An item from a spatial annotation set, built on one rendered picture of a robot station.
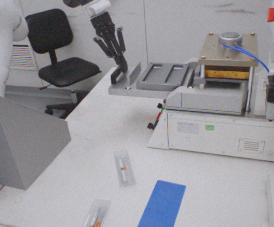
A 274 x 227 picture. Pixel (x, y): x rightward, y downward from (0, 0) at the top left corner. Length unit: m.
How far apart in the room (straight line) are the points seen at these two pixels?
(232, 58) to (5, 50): 0.80
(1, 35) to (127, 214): 0.76
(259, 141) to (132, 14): 1.88
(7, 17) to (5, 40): 0.08
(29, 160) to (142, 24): 1.86
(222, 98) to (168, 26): 1.70
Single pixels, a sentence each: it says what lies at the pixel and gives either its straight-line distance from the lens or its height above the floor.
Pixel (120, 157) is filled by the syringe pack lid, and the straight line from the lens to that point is 1.12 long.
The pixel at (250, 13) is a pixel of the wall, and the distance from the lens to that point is 2.58.
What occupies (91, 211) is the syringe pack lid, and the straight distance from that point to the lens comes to 0.96.
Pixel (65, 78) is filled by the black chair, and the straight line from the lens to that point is 2.57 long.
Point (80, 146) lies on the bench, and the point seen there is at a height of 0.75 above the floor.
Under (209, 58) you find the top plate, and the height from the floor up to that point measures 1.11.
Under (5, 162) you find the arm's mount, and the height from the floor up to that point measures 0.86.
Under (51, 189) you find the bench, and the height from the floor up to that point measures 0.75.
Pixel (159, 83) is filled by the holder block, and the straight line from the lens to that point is 1.11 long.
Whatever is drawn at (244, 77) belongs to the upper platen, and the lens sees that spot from 1.05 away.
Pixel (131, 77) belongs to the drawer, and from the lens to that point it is 1.18.
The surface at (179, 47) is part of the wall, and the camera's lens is 2.69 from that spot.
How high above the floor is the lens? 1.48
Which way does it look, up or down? 31 degrees down
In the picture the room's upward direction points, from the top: 5 degrees counter-clockwise
